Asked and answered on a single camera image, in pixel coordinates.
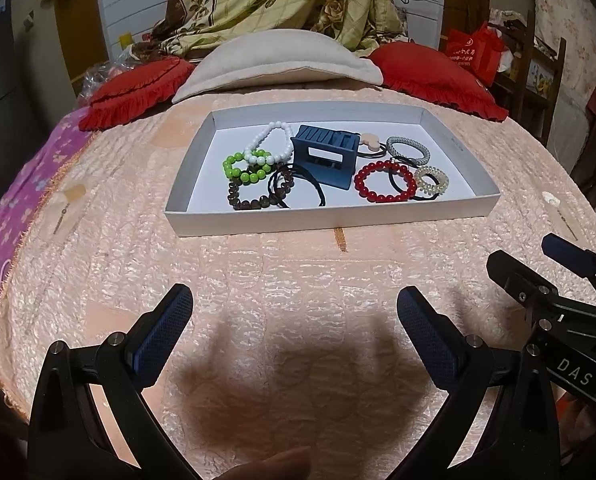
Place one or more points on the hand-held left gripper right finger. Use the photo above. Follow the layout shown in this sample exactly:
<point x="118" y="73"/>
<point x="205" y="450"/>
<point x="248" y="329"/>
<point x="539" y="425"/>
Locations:
<point x="427" y="335"/>

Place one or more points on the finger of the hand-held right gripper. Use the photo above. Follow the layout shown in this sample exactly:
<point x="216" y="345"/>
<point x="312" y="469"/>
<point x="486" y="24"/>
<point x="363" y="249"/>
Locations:
<point x="570" y="255"/>
<point x="512" y="272"/>

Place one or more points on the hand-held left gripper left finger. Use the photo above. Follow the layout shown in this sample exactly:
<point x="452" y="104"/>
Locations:
<point x="160" y="332"/>

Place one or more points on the white shallow cardboard box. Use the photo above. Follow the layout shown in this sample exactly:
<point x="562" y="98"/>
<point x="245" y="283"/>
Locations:
<point x="452" y="180"/>

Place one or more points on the blue hair claw clip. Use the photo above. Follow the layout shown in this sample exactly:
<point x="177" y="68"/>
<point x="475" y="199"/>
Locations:
<point x="328" y="180"/>

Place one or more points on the person's right hand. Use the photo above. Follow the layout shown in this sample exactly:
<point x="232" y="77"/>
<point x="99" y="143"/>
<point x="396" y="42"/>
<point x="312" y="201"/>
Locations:
<point x="575" y="425"/>

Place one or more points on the person's left hand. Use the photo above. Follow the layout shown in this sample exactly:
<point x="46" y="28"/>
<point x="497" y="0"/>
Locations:
<point x="278" y="466"/>

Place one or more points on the wooden chair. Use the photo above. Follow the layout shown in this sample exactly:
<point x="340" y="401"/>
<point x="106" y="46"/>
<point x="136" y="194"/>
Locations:
<point x="555" y="90"/>

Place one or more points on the purple floral sheet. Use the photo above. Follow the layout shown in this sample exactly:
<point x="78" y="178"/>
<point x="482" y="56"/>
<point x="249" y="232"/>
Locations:
<point x="23" y="185"/>

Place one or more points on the red frilled cushion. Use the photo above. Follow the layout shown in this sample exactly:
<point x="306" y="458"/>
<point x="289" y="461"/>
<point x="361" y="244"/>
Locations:
<point x="138" y="85"/>
<point x="427" y="70"/>

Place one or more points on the pale floral cloth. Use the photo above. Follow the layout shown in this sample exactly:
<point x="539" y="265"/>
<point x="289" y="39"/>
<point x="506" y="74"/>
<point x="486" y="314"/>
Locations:
<point x="572" y="35"/>

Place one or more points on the red shopping bag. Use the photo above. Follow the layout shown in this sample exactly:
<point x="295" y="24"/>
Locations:
<point x="472" y="55"/>

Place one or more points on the clear plastic bag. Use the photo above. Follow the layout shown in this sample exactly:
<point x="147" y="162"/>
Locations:
<point x="95" y="80"/>

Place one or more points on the white slatted headboard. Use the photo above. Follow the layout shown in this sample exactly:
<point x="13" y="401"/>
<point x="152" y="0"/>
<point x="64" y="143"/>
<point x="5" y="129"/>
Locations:
<point x="422" y="0"/>

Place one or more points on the cream pillow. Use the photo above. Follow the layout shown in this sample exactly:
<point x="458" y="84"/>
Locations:
<point x="278" y="60"/>

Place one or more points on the grey wardrobe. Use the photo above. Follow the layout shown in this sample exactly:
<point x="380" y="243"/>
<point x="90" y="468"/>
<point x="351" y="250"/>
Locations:
<point x="23" y="60"/>

